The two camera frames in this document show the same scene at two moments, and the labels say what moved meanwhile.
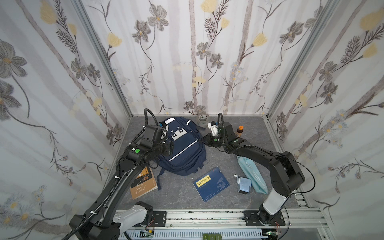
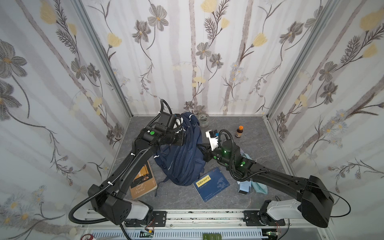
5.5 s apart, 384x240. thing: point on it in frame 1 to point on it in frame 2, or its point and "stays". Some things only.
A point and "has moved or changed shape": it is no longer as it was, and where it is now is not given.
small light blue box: [245, 183] stays
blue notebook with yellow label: [210, 184] stays
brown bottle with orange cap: [239, 131] stays
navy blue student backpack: [189, 149] has moved or changed shape
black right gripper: [207, 139] to [207, 154]
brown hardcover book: [144, 183] stays
